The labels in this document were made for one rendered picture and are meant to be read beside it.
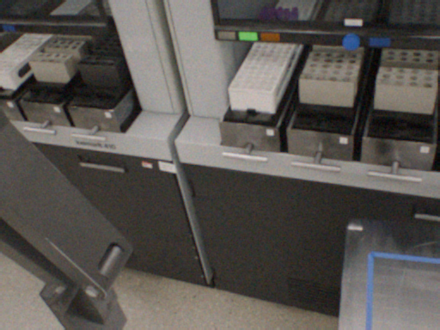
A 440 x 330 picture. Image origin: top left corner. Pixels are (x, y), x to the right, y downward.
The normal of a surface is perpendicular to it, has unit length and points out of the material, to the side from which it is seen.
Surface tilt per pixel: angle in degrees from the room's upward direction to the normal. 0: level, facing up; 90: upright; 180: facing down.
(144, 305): 0
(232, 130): 90
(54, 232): 64
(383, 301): 0
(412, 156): 90
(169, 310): 0
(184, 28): 90
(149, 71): 90
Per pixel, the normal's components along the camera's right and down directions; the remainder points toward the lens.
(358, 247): -0.14, -0.72
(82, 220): 0.77, -0.20
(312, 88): -0.33, 0.68
